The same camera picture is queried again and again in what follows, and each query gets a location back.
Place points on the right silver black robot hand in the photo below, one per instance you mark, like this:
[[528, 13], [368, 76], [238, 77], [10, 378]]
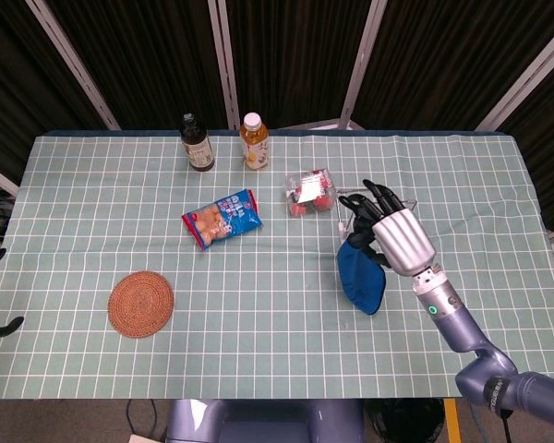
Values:
[[404, 240]]

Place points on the round woven rattan coaster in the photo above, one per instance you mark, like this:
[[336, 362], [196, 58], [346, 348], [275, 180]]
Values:
[[140, 304]]

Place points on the white sheet on floor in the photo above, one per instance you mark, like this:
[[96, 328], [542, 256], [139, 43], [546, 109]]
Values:
[[145, 438]]

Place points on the right purple robot arm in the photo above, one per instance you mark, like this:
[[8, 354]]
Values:
[[461, 323]]

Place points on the blue snack bag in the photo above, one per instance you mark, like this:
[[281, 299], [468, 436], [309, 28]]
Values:
[[221, 219]]

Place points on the green checked tablecloth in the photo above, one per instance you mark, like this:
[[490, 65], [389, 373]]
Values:
[[258, 332]]

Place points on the black bin bag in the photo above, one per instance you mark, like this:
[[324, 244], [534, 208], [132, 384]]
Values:
[[404, 422]]

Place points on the dark blue cloth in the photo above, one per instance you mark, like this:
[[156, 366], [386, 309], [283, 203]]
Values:
[[361, 281]]

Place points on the yellow tea bottle white cap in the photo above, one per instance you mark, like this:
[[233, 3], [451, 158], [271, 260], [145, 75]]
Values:
[[255, 147]]

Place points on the white partition frame post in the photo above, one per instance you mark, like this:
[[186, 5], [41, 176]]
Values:
[[225, 64], [362, 60], [71, 60], [526, 78]]

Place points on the purple robot torso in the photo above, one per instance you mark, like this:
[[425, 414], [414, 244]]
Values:
[[263, 422]]

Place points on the clear box with red items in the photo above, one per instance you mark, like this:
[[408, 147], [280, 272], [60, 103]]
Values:
[[309, 194]]

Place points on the dark glass bottle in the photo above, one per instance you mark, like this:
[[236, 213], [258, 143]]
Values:
[[197, 150]]

